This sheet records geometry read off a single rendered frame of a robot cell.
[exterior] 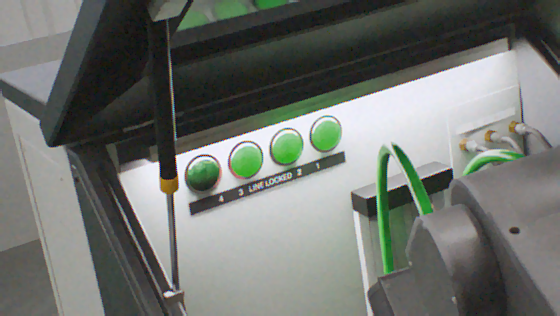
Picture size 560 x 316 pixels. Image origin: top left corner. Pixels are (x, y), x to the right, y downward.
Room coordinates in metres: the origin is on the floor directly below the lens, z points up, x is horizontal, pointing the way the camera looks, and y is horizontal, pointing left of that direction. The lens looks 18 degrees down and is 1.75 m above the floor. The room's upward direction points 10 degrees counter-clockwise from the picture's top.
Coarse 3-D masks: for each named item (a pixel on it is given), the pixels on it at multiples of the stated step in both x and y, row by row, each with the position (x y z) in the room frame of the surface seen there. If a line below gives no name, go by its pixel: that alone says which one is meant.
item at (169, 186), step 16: (160, 32) 0.78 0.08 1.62; (160, 48) 0.78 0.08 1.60; (160, 64) 0.79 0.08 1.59; (160, 80) 0.80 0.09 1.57; (160, 96) 0.80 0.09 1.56; (160, 112) 0.81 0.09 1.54; (160, 128) 0.82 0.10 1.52; (160, 144) 0.83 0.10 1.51; (160, 160) 0.84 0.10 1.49; (176, 160) 0.84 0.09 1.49; (160, 176) 0.85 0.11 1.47; (176, 176) 0.85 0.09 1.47; (176, 240) 0.89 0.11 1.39; (176, 256) 0.90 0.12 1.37; (176, 272) 0.90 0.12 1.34; (176, 288) 0.91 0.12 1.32
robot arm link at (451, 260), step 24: (432, 216) 0.30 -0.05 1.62; (456, 216) 0.29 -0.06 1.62; (432, 240) 0.29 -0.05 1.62; (456, 240) 0.28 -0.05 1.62; (480, 240) 0.28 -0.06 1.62; (432, 264) 0.30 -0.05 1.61; (456, 264) 0.28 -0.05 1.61; (480, 264) 0.28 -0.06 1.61; (432, 288) 0.31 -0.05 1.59; (456, 288) 0.28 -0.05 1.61; (480, 288) 0.28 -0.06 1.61; (432, 312) 0.32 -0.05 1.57; (456, 312) 0.28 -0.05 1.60; (480, 312) 0.28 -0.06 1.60
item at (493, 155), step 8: (488, 152) 1.04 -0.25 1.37; (496, 152) 1.02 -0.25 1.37; (504, 152) 1.01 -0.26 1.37; (512, 152) 1.01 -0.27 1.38; (472, 160) 1.06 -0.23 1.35; (480, 160) 1.05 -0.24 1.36; (488, 160) 1.04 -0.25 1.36; (496, 160) 1.02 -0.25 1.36; (504, 160) 1.01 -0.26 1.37; (512, 160) 1.00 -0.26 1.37; (472, 168) 1.06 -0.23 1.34
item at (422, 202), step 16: (384, 144) 1.00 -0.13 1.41; (384, 160) 1.04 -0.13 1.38; (400, 160) 0.93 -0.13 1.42; (384, 176) 1.07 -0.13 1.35; (416, 176) 0.89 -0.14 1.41; (384, 192) 1.08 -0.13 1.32; (416, 192) 0.87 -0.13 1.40; (384, 208) 1.09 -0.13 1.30; (432, 208) 0.85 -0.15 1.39; (384, 224) 1.10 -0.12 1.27; (384, 240) 1.10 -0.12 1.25; (384, 256) 1.11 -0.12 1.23; (384, 272) 1.11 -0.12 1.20
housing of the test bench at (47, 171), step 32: (32, 96) 1.16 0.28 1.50; (32, 128) 1.20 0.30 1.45; (32, 160) 1.25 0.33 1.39; (64, 160) 1.08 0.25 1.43; (32, 192) 1.29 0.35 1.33; (64, 192) 1.12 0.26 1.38; (64, 224) 1.16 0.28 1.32; (64, 256) 1.20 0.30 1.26; (64, 288) 1.25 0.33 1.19; (96, 288) 1.08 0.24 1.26
